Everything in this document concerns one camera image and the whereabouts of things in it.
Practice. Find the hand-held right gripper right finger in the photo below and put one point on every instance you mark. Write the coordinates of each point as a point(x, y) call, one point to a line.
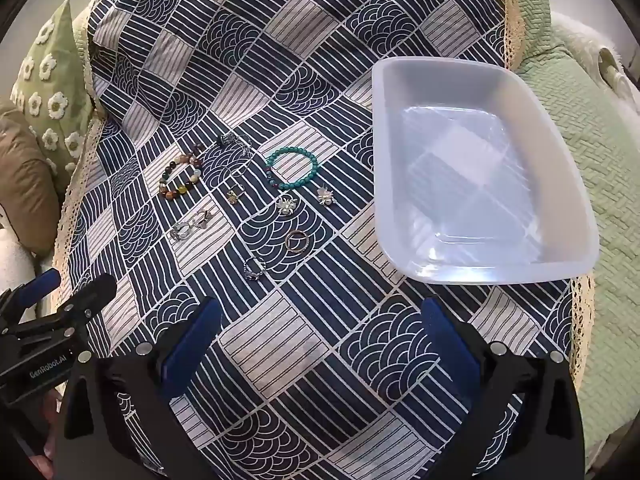
point(450, 347)

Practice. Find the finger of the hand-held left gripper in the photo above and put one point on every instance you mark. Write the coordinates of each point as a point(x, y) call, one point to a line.
point(42, 281)
point(92, 291)

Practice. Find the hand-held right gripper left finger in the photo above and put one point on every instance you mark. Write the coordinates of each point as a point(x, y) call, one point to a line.
point(192, 347)

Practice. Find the white plastic bin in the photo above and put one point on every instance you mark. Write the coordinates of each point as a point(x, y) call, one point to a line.
point(480, 185)

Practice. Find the person's left hand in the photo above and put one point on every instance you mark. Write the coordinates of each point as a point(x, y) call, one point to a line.
point(42, 452)

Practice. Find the white fluffy cloth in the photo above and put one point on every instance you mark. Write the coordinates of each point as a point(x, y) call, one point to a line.
point(15, 265)

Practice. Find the brown cushion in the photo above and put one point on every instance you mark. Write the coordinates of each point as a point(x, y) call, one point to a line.
point(25, 180)

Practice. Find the navy and white patterned cloth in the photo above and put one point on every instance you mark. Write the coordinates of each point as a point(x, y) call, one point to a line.
point(300, 340)

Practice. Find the green floral pillow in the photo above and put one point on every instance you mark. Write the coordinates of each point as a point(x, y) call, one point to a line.
point(50, 90)

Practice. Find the green quilted blanket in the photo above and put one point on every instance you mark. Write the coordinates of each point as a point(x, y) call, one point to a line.
point(590, 160)

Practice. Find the white fluffy plush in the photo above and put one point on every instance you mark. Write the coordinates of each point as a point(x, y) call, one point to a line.
point(585, 40)

